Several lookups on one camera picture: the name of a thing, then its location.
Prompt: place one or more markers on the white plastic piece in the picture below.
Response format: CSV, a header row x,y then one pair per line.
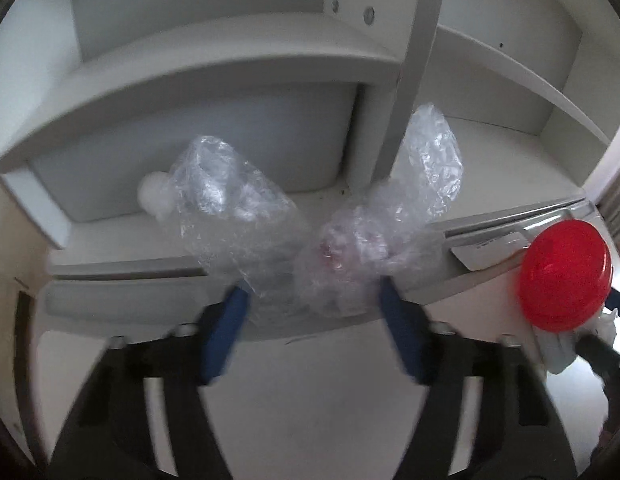
x,y
555,352

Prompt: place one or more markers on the small white crumpled ball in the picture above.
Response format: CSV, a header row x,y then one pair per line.
x,y
152,192

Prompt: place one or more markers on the white paper card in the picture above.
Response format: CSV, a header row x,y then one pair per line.
x,y
485,252

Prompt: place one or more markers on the red round lid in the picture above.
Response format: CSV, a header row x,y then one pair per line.
x,y
565,275

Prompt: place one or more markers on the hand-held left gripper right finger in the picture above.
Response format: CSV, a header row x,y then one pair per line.
x,y
405,335

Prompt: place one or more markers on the white shelf unit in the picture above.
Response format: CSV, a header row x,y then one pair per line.
x,y
239,70

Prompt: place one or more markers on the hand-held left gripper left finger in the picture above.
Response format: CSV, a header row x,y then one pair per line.
x,y
222,335

